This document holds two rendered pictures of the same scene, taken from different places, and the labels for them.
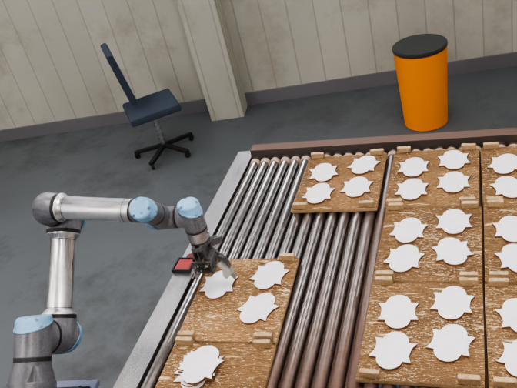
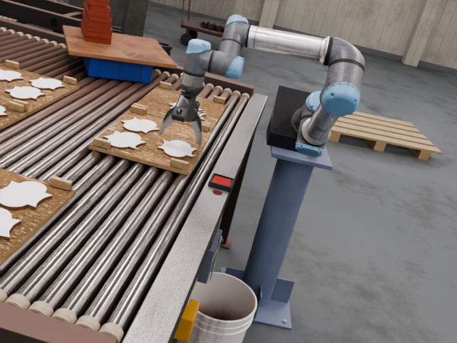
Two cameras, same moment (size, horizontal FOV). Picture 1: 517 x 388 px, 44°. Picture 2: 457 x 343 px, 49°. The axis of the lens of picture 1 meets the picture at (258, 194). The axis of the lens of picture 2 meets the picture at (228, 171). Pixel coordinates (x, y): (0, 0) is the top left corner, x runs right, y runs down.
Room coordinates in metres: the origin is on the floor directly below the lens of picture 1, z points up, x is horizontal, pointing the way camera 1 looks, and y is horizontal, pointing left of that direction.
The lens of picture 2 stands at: (3.42, -0.12, 1.66)
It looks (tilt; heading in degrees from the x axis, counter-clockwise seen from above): 25 degrees down; 161
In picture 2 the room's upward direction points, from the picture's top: 14 degrees clockwise
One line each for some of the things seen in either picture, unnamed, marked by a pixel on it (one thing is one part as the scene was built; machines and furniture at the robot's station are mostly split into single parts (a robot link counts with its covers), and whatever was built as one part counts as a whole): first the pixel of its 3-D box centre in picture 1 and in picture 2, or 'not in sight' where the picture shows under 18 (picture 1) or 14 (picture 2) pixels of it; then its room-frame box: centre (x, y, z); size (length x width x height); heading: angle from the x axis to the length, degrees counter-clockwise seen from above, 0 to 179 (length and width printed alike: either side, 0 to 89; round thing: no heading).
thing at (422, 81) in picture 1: (422, 84); not in sight; (4.22, -1.37, 0.31); 0.38 x 0.38 x 0.62
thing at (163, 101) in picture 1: (147, 102); not in sight; (4.84, 0.67, 0.48); 0.55 x 0.53 x 0.95; 82
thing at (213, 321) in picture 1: (240, 298); (155, 139); (1.72, 0.15, 0.93); 0.41 x 0.35 x 0.02; 159
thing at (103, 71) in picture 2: not in sight; (116, 60); (0.88, 0.03, 0.97); 0.31 x 0.31 x 0.10; 7
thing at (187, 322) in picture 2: not in sight; (185, 296); (2.35, 0.21, 0.74); 0.09 x 0.08 x 0.24; 157
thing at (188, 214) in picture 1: (191, 215); (198, 57); (1.78, 0.23, 1.27); 0.09 x 0.08 x 0.11; 71
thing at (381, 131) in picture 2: not in sight; (368, 130); (-1.30, 2.97, 0.06); 1.37 x 0.94 x 0.12; 77
